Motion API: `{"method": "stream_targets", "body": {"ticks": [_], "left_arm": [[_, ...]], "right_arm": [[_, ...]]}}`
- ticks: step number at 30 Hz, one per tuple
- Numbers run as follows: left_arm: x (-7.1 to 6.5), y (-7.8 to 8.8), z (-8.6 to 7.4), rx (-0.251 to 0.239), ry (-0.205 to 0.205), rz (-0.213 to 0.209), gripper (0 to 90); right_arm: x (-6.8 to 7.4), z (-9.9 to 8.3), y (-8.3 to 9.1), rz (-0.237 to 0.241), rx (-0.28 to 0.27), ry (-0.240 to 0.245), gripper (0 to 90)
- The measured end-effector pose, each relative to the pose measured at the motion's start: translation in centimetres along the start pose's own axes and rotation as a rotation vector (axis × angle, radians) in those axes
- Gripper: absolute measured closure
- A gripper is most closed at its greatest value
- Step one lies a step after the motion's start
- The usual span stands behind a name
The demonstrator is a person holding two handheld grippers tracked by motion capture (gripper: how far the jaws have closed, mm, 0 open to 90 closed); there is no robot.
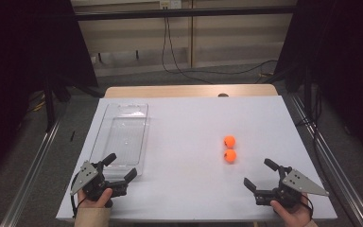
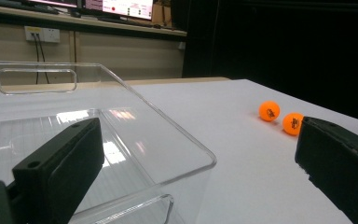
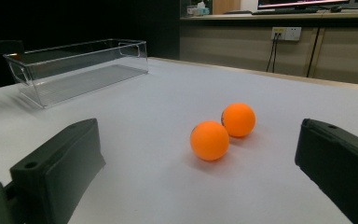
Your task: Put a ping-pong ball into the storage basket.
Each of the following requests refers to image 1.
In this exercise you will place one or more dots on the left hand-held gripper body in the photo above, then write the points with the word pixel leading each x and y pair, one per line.
pixel 86 176

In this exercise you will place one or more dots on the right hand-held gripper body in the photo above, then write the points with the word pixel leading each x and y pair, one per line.
pixel 299 183

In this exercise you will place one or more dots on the clear plastic container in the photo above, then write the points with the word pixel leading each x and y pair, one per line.
pixel 123 135

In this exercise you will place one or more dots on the orange ball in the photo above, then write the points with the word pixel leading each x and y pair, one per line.
pixel 230 155
pixel 229 141

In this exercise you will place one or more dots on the person's left hand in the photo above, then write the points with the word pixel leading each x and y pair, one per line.
pixel 94 203

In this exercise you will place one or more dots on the person's right hand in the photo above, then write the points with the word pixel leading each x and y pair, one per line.
pixel 293 217

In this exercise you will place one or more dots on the small black floor object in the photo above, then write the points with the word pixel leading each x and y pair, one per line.
pixel 72 136

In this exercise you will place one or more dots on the dark round knob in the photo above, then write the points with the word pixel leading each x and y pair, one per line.
pixel 223 95

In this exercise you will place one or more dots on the black curtain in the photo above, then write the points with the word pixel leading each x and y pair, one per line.
pixel 343 63
pixel 19 63

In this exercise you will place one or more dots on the aluminium rail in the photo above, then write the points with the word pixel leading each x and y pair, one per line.
pixel 337 170
pixel 28 179

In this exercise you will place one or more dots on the black stand post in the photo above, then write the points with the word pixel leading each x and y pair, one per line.
pixel 49 107

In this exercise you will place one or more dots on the black horizontal frame bar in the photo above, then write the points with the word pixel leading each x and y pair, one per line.
pixel 186 12

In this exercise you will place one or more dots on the white wall socket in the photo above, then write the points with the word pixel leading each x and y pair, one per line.
pixel 170 4

